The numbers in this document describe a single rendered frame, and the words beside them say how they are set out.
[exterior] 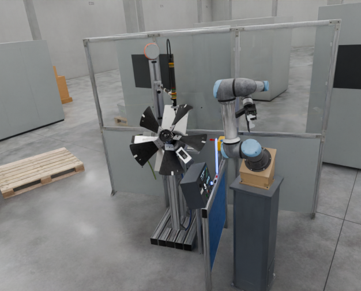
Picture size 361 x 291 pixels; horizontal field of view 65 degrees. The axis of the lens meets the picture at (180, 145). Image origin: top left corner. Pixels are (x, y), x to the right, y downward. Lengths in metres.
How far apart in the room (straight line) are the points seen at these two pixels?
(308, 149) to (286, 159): 0.23
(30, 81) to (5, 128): 1.23
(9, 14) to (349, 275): 14.56
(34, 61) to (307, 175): 6.48
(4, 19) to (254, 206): 13.89
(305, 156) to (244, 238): 1.28
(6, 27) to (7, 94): 7.69
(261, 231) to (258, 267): 0.35
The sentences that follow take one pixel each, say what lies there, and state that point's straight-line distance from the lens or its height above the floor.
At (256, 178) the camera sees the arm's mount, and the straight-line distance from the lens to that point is 2.07.
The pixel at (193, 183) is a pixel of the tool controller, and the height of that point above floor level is 1.24.
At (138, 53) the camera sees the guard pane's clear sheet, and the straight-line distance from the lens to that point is 3.27.
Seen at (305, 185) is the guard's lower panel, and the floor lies 0.41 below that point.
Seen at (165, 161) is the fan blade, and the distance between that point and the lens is 2.45.
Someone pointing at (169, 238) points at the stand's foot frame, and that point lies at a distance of 3.11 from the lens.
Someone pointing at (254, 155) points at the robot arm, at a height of 1.30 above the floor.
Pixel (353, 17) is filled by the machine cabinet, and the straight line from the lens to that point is 4.32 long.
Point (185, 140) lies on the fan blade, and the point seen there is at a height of 1.18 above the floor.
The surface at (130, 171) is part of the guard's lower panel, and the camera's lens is 3.81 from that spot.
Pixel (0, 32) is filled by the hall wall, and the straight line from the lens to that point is 14.82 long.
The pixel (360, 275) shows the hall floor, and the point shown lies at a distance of 3.11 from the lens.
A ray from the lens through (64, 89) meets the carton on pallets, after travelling 10.52.
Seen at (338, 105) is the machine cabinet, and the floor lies 0.93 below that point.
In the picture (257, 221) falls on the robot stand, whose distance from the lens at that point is 2.18.
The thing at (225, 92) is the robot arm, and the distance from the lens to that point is 1.81.
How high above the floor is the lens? 2.09
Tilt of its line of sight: 23 degrees down
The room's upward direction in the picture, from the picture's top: 5 degrees counter-clockwise
